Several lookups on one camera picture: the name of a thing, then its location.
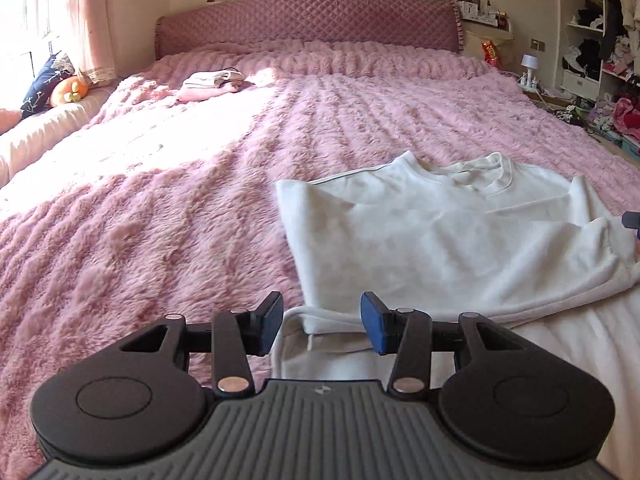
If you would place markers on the pink fluffy blanket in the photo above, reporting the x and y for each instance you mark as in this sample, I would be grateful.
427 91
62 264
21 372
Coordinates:
190 185

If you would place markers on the white storage box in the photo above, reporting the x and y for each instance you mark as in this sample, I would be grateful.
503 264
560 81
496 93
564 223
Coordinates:
579 85

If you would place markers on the white table lamp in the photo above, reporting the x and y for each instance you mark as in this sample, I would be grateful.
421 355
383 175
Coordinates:
529 64

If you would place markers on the white printed sweatshirt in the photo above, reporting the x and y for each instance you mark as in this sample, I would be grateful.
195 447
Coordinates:
440 240

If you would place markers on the pink quilted headboard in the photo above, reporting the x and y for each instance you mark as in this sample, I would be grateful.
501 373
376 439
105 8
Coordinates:
310 22

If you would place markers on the cream window bench cushion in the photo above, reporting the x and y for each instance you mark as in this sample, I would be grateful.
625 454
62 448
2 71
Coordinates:
45 130

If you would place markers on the folded pink and white clothes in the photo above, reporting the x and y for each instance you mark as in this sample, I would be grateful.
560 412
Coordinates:
210 85

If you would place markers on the cream bedside shelf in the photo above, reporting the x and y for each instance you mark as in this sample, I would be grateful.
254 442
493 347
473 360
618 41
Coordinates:
487 35

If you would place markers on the wall switch plate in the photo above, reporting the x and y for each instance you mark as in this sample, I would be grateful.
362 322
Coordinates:
538 45

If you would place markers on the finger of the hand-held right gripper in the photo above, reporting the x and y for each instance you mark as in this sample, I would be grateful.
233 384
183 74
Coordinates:
632 222

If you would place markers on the orange plush toy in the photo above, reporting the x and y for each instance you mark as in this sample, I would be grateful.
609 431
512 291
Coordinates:
68 91

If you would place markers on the pile of assorted clothes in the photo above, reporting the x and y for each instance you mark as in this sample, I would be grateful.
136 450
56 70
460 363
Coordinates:
617 50

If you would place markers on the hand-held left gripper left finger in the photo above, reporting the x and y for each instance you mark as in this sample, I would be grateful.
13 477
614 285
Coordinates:
270 322

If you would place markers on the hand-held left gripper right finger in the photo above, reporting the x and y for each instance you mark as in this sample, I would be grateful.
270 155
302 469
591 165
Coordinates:
375 325

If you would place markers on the pink curtain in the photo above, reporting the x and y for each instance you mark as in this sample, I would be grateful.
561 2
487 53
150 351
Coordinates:
85 20

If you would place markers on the white open wardrobe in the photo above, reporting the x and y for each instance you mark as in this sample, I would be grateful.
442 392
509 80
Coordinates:
582 25

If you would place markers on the navy floral pillow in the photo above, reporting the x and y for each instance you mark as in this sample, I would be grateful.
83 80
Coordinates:
45 80

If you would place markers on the red snack bag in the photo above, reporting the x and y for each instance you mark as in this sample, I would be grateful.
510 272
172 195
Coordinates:
491 52

